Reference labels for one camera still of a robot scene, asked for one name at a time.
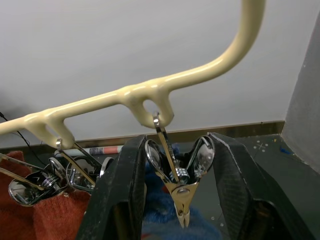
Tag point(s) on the printed paper roll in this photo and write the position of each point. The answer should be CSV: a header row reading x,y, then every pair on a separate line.
x,y
105,150

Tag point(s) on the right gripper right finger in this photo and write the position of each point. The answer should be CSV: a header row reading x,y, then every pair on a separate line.
x,y
235,180

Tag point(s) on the cream clip hanger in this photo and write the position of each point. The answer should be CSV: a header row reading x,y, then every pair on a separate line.
x,y
200,70

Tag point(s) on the metal sock clip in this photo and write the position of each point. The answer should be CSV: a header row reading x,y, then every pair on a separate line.
x,y
22,190
180,192
82,166

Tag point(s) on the blue sock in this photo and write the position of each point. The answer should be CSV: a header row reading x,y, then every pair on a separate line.
x,y
160,215

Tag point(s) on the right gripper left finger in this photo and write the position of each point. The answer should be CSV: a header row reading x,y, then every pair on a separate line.
x,y
112,190

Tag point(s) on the red sock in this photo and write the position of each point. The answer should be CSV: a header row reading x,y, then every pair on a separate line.
x,y
50,217

